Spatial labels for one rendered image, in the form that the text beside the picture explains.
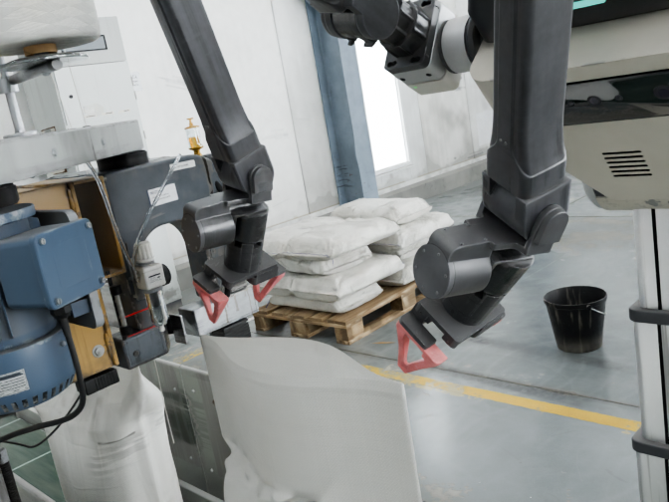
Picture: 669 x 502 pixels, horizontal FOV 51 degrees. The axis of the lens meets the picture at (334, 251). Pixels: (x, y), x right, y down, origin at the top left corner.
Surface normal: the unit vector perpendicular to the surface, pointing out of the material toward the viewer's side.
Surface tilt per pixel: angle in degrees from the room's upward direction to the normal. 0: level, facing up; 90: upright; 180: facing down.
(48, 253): 90
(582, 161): 130
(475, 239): 28
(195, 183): 90
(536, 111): 118
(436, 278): 80
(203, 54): 103
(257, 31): 90
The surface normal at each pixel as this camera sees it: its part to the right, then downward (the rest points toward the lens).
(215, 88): 0.60, 0.29
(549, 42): 0.45, 0.57
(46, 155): 0.98, -0.14
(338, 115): -0.69, 0.28
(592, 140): -0.42, 0.83
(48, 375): 0.79, 0.02
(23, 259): -0.34, 0.27
